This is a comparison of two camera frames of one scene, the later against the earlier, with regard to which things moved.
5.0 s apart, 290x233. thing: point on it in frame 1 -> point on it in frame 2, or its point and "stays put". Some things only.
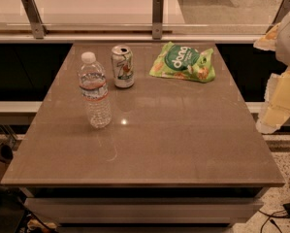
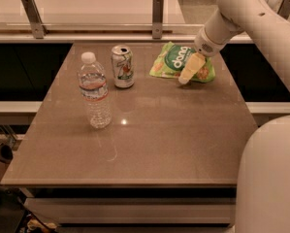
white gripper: [289, 44] -> [206, 45]
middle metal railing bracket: [157, 16] stays put
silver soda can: [122, 60] stays put
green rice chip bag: [180, 61] stays put
